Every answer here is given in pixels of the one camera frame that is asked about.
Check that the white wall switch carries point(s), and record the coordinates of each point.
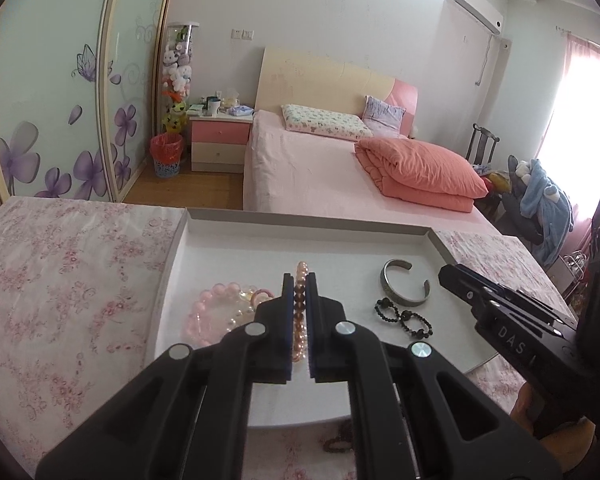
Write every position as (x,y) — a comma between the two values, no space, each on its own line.
(242,34)

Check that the white mug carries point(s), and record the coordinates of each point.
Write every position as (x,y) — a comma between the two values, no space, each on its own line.
(213,106)

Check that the pink curtain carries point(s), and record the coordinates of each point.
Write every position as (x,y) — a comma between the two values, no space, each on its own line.
(580,60)

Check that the plush toy display tube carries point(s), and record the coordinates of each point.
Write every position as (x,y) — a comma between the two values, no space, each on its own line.
(177,75)

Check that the wide silver cuff bangle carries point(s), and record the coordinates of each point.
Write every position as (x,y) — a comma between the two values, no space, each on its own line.
(402,301)

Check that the purple pillow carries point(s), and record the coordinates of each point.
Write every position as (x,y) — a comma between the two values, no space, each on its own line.
(382,115)

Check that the folded coral quilt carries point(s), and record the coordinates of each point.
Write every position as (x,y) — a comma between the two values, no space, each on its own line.
(420,170)

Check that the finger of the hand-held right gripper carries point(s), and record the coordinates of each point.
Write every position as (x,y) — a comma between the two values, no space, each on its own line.
(457,285)
(500,287)

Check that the person's right hand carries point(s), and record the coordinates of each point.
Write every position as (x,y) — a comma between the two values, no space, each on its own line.
(522,405)

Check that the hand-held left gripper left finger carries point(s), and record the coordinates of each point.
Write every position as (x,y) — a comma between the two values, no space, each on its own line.
(287,330)

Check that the colourful toys pile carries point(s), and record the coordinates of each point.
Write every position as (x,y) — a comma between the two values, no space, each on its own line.
(492,179)

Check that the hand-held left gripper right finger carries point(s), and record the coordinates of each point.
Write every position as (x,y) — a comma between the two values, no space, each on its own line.
(314,330)

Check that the blue fleece robe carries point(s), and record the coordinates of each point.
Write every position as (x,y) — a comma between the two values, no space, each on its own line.
(547,205)

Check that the grey cardboard tray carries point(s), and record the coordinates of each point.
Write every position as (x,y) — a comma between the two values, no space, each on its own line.
(220,255)

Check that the white air conditioner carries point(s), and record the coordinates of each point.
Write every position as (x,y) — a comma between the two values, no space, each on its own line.
(475,5)

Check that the blue bin with red bag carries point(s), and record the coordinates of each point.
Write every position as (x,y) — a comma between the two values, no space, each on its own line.
(166,155)

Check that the dark grey chair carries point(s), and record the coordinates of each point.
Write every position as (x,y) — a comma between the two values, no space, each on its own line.
(522,222)

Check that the beige and pink headboard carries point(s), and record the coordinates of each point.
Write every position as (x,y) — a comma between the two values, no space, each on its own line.
(320,80)

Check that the flower-print sliding wardrobe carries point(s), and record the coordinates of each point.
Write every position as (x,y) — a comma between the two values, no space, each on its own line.
(45,85)

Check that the floral pillow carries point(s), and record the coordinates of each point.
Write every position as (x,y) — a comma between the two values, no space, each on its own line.
(325,122)

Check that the pink bed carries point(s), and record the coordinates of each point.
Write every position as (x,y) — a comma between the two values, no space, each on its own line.
(300,175)

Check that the pink nightstand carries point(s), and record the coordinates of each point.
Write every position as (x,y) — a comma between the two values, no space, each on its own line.
(217,142)

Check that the dark wooden chair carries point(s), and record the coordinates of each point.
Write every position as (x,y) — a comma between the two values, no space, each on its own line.
(482,145)

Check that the blue packet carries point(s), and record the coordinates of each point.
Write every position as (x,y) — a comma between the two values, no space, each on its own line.
(241,110)

